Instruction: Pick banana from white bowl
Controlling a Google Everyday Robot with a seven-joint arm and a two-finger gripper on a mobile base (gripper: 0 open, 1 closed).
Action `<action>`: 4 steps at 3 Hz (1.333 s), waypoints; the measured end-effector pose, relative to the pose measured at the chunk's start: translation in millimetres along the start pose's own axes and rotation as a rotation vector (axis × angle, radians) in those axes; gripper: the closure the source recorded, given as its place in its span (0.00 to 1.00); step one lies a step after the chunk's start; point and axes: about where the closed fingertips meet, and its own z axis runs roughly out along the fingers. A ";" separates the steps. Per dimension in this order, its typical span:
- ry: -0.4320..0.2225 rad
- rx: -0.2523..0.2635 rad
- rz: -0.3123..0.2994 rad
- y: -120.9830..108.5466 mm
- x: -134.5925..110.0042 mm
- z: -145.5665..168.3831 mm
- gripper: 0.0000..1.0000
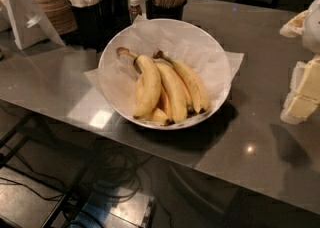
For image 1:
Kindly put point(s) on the white bowl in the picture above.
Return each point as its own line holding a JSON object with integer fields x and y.
{"x": 133, "y": 38}

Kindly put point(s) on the white paper bag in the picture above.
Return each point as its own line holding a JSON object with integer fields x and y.
{"x": 29, "y": 23}

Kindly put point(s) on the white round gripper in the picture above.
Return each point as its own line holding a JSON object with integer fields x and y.
{"x": 312, "y": 29}

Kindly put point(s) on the black cup with utensils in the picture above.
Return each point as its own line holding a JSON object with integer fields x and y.
{"x": 115, "y": 14}

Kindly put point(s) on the small brown glass bottle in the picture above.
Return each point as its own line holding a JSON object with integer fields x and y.
{"x": 134, "y": 9}

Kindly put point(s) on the yellow banana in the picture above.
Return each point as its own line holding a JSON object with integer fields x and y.
{"x": 199, "y": 93}
{"x": 152, "y": 83}
{"x": 175, "y": 92}
{"x": 158, "y": 116}

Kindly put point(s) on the white paper liner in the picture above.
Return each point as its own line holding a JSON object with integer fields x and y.
{"x": 200, "y": 55}

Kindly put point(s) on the blue grey box on floor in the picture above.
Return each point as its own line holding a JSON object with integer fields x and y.
{"x": 110, "y": 206}

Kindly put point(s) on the small orange banana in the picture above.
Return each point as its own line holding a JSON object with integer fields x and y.
{"x": 165, "y": 103}

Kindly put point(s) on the black cup with wrapped straws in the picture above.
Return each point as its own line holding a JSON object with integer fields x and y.
{"x": 89, "y": 22}

